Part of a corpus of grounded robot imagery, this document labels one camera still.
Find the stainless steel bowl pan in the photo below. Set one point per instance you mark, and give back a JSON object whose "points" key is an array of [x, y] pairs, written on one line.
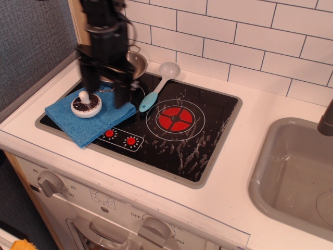
{"points": [[138, 61]]}

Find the black toy stovetop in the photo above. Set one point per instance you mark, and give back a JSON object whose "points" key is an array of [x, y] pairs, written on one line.
{"points": [[178, 138]]}

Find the blue folded cloth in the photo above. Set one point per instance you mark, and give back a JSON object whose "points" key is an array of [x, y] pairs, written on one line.
{"points": [[83, 131]]}

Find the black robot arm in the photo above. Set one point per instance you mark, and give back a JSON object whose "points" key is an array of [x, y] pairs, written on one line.
{"points": [[104, 13]]}

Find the wooden side post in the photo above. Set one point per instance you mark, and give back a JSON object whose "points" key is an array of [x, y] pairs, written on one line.
{"points": [[79, 20]]}

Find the white spoon blue handle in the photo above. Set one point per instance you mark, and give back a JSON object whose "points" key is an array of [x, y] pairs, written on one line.
{"points": [[168, 71]]}

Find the grey timer knob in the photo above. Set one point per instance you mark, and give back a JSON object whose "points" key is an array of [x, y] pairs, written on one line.
{"points": [[49, 183]]}

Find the grey oven door handle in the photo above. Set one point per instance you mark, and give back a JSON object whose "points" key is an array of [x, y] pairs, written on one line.
{"points": [[95, 237]]}

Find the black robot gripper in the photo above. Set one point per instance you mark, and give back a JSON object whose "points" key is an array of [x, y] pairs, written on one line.
{"points": [[106, 57]]}

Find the grey faucet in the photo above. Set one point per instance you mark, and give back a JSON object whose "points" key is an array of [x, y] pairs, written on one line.
{"points": [[325, 125]]}

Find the grey sink basin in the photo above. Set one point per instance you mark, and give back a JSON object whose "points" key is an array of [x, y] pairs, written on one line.
{"points": [[292, 178]]}

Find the yellow object at corner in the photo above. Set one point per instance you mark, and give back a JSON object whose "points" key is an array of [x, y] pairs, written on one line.
{"points": [[22, 245]]}

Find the grey oven temperature knob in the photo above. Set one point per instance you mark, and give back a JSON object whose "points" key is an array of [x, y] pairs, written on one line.
{"points": [[155, 231]]}

